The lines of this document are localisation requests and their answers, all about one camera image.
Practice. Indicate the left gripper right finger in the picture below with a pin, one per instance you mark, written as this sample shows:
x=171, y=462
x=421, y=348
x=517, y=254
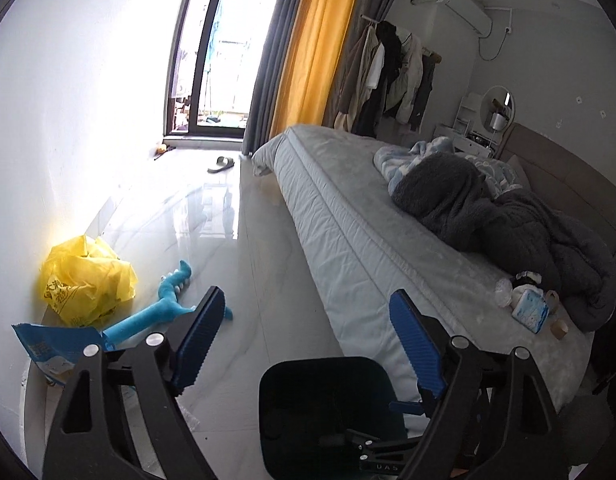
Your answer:
x=490, y=414

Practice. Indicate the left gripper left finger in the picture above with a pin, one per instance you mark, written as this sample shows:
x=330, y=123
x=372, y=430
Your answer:
x=112, y=395

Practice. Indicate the small cardboard tape core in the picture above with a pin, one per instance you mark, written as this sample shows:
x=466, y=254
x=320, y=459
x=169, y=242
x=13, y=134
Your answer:
x=559, y=329

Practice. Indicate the blue tissue pack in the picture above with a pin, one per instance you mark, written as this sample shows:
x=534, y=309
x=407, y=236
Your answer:
x=531, y=310

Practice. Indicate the clear plastic wrap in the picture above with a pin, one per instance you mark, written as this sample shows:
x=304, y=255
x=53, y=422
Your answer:
x=503, y=291

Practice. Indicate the dark teal trash bin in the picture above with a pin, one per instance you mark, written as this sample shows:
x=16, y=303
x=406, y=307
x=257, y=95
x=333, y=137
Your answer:
x=330, y=418

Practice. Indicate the blue white snack bag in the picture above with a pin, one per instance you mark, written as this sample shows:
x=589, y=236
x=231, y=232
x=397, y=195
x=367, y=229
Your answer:
x=56, y=350

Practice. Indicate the blue plush dinosaur toy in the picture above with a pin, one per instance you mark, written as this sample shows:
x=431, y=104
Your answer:
x=164, y=310

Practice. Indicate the yellow plastic bag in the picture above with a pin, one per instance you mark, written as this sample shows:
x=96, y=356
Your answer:
x=82, y=279

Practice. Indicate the dark grey fleece blanket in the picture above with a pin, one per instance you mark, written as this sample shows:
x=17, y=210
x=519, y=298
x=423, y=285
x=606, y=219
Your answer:
x=517, y=232

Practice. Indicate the grey quilted bed mattress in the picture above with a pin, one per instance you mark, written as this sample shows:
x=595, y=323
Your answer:
x=360, y=248

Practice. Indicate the blue white patterned duvet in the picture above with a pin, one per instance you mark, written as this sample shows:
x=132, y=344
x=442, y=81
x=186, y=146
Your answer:
x=427, y=163

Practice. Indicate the white dressing table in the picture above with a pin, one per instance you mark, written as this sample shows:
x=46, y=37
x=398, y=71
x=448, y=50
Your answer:
x=466, y=131

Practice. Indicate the grey slipper by window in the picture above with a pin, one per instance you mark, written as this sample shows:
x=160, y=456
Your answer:
x=223, y=163

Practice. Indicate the round vanity mirror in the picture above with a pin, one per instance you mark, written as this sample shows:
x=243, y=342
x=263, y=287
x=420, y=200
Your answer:
x=497, y=109

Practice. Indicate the clothes rack with garments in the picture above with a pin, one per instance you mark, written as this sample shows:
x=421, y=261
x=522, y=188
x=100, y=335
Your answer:
x=387, y=84

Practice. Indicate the grey curtain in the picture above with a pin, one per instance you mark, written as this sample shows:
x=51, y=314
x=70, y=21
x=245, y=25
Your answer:
x=269, y=75

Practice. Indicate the dark framed window door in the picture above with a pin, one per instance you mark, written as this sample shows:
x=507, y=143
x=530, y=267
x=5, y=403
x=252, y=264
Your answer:
x=214, y=59

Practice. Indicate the white air conditioner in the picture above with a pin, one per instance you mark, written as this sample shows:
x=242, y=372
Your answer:
x=469, y=11

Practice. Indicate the yellow curtain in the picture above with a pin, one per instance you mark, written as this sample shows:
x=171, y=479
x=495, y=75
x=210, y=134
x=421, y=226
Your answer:
x=317, y=39

